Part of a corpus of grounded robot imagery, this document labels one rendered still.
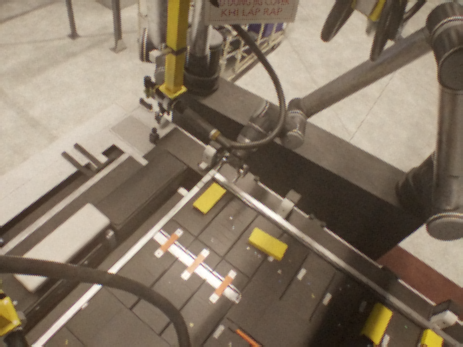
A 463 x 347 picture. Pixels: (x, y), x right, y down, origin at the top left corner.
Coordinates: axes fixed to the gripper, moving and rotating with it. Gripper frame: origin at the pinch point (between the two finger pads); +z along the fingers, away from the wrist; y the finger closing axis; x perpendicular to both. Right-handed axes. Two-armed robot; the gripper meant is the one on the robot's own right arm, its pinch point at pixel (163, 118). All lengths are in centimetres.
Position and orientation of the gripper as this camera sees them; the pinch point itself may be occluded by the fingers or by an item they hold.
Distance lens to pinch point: 202.2
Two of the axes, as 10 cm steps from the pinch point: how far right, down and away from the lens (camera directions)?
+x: -8.6, -4.8, 1.6
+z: -1.8, 5.9, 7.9
